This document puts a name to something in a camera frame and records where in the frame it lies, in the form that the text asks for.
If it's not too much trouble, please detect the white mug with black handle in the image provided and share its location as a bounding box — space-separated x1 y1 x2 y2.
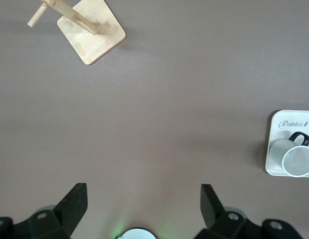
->
269 131 309 178

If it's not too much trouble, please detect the wooden mug rack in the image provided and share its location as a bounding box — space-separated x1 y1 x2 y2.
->
27 0 127 66

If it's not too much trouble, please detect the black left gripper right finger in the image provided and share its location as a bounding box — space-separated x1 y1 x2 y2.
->
195 184 263 239

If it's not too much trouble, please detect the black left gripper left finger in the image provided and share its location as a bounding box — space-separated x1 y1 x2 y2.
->
13 183 88 239

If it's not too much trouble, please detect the cream tray with rabbit print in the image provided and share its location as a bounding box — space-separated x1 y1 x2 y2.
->
265 110 309 178

